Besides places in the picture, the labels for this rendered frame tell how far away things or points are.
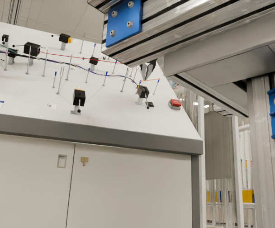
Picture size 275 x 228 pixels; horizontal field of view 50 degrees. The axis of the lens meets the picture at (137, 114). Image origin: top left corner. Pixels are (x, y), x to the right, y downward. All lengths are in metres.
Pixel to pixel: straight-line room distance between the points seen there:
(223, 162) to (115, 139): 1.26
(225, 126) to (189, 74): 1.80
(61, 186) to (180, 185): 0.53
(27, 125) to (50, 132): 0.09
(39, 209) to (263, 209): 0.87
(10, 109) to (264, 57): 0.98
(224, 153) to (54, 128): 1.47
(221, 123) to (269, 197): 1.87
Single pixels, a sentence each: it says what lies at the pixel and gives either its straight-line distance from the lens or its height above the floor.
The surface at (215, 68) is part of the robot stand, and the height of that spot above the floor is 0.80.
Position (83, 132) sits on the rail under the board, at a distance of 1.22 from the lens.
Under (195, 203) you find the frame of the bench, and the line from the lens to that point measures 1.41.
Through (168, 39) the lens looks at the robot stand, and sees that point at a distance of 0.55.
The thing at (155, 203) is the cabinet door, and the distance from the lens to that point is 1.33.
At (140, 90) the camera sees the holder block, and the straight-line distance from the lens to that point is 1.46.
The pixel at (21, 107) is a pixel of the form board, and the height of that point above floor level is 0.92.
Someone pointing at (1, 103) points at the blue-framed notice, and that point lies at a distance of 1.29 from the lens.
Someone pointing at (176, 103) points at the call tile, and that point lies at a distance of 1.58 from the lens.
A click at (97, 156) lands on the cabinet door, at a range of 1.26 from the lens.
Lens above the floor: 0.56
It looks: 17 degrees up
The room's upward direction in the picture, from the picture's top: 3 degrees clockwise
